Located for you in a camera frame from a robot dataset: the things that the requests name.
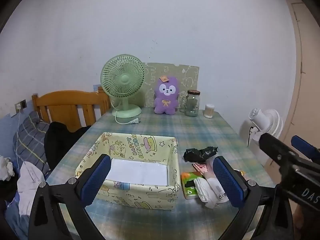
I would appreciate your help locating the yellow cartoon print storage box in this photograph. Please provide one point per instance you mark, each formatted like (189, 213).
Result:
(147, 145)

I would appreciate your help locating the black plastic bag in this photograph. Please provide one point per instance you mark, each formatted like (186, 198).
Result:
(200, 153)

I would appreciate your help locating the crumpled white cloth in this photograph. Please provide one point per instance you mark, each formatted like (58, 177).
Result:
(6, 170)

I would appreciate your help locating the cotton swab container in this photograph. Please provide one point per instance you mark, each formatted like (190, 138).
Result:
(209, 111)

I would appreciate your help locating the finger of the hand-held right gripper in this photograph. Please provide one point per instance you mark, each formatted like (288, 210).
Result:
(277, 147)
(305, 146)

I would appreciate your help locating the grey plaid pillow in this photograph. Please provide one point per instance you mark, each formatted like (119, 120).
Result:
(30, 140)

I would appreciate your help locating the pink packet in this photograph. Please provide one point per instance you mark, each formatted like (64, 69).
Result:
(201, 167)

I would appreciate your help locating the green desk fan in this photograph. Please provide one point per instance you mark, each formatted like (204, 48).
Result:
(122, 78)

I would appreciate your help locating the glass jar mug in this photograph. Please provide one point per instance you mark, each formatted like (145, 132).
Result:
(192, 105)

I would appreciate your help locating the green tissue pack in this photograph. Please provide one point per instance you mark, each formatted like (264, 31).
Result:
(187, 180)

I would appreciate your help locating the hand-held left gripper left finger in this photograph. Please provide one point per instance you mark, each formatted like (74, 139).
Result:
(97, 177)

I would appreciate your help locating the plaid tablecloth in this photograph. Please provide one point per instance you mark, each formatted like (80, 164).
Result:
(175, 130)

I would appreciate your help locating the wall socket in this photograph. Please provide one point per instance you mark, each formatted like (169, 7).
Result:
(22, 103)

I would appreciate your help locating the green patterned board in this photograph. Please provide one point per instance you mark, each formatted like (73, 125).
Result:
(155, 72)

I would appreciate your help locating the purple plush toy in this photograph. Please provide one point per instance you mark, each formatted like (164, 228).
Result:
(166, 102)

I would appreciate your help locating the blue bed sheet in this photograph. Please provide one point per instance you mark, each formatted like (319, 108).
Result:
(15, 215)

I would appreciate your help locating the black clothing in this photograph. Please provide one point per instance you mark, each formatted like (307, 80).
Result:
(60, 142)

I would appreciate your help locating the wooden bed headboard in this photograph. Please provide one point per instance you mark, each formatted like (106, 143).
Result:
(65, 100)

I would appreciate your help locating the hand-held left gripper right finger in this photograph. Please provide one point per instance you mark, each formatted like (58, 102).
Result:
(228, 182)

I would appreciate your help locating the beige door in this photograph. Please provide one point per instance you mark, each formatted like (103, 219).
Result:
(307, 80)

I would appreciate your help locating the white standing fan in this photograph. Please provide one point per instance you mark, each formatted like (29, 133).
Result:
(262, 120)

